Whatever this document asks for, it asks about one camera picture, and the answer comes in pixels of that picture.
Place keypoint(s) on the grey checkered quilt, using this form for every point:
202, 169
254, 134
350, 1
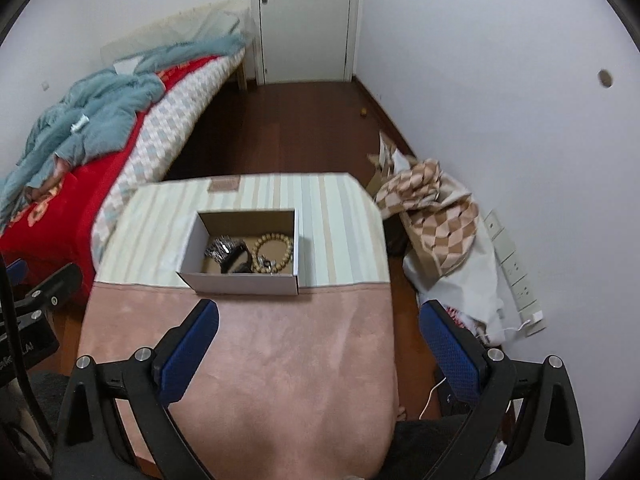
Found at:
170, 125

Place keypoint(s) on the white power strip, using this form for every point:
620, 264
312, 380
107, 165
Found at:
515, 270

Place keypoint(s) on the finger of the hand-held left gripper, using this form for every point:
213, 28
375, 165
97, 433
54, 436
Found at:
17, 272
55, 287

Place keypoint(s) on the black smartwatch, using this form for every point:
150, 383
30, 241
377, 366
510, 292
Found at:
239, 260

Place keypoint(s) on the pink and striped tablecloth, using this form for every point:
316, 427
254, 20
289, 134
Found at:
280, 350

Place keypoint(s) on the beige checkered cloth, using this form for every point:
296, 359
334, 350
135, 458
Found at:
440, 230

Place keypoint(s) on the bed with red blanket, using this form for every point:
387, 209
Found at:
60, 220

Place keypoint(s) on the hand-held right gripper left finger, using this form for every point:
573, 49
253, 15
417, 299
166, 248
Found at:
187, 355

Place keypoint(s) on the teal quilt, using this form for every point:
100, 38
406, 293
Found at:
105, 110

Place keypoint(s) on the cardboard box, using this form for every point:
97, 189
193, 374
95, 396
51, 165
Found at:
240, 284

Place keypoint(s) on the white tag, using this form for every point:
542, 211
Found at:
80, 124

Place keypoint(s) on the white door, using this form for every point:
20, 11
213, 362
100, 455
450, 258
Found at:
305, 20

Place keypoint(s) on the pale mesh bed cover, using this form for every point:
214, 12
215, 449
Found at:
180, 25

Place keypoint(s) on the wooden bed leg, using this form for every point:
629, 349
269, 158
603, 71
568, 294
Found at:
243, 77

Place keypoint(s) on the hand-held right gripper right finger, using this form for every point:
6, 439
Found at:
450, 355

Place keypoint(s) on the person's dark fleece trouser leg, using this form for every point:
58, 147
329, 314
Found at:
430, 450

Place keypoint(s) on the red print plastic bag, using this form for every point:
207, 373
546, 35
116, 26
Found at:
457, 317

